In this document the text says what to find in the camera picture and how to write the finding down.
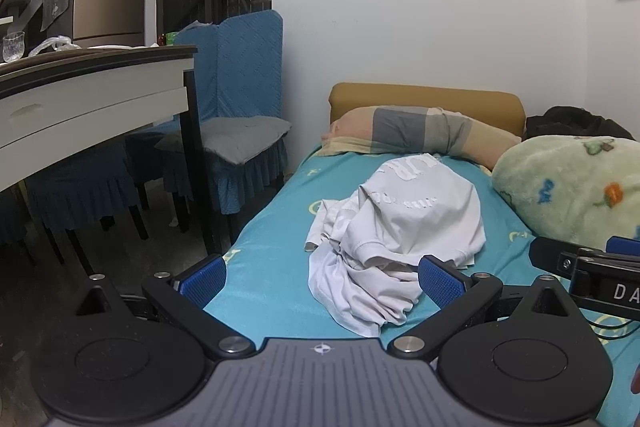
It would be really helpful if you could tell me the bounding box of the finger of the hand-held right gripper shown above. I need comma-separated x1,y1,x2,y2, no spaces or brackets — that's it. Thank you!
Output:
529,236,583,280
606,236,640,258

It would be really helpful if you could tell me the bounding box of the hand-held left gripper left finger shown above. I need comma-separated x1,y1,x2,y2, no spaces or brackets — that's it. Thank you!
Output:
75,253,257,356

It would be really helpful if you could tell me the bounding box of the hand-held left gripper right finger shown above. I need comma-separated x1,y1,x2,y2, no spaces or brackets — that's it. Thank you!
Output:
387,254,583,360

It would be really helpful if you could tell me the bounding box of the white t-shirt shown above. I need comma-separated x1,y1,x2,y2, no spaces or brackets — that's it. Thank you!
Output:
304,153,487,339

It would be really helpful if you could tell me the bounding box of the green fleece blanket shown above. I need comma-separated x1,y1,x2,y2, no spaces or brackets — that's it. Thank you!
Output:
491,135,640,253

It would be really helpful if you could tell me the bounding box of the bed with teal sheet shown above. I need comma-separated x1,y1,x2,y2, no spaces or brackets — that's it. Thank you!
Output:
202,142,640,427

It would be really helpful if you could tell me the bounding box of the dark cloth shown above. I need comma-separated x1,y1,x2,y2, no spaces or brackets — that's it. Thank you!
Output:
522,106,636,142

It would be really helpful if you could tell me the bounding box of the grey seat cushion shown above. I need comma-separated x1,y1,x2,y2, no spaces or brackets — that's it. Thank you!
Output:
155,116,292,165

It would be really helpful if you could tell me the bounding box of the chair with blue cover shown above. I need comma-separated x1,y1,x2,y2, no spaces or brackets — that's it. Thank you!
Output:
157,10,292,215
25,142,151,275

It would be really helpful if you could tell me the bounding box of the plaid pillow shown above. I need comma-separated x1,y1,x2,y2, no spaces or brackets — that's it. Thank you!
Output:
320,106,523,170

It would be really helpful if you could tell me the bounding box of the brown headboard cushion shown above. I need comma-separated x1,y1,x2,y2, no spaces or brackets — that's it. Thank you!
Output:
328,82,527,142

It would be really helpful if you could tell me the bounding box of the white table with black legs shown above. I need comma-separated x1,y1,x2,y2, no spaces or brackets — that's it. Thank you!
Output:
0,44,221,258

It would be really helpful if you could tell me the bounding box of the clear plastic bag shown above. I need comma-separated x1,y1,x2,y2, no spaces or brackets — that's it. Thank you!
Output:
28,35,83,58

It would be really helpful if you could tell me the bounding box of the clear glass cup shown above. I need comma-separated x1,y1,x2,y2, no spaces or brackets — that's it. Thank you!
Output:
2,32,26,62

